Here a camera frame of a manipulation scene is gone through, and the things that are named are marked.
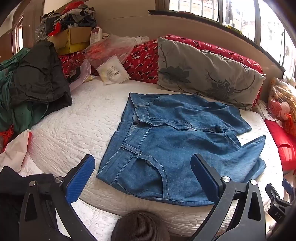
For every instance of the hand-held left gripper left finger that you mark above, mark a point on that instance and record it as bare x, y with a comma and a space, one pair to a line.
78, 183

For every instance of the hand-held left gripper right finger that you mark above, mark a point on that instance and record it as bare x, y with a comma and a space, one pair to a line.
203, 176

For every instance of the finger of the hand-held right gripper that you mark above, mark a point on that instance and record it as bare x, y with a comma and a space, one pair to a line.
278, 208
288, 188

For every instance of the blue denim pants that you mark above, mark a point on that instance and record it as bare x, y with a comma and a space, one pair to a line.
173, 148

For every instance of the plain red pillow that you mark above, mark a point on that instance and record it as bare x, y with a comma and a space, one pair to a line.
284, 146

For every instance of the white quilted bed mattress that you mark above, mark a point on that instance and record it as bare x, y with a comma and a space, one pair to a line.
81, 120

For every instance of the white and pink cloth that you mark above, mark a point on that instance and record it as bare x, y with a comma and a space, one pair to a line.
13, 153

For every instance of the red-dressed doll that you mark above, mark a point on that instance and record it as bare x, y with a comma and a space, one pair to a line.
281, 109

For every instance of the green garment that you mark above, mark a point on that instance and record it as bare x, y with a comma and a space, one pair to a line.
25, 115

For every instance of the orange-red fabric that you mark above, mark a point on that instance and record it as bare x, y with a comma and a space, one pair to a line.
5, 136

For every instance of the white plastic mailer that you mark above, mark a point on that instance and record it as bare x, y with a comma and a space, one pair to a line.
82, 76

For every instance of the grey floral pillow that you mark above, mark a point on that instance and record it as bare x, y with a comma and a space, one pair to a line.
208, 69

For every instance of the black garment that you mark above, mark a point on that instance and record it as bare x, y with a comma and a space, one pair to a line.
39, 76

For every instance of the white labelled packet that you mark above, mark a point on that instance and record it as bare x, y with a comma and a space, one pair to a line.
112, 69

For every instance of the clear plastic bag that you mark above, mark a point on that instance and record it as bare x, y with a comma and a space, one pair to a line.
108, 48

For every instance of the yellow cardboard box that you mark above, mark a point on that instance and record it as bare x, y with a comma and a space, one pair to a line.
74, 37

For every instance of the white plastic bottle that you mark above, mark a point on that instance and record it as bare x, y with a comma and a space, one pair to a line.
96, 34

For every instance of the white patterned cloth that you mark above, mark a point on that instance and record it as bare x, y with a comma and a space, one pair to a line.
141, 39

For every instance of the barred window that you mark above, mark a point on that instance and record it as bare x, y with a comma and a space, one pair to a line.
270, 30

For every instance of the pile of mixed clothes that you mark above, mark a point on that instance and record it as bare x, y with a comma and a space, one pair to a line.
76, 18

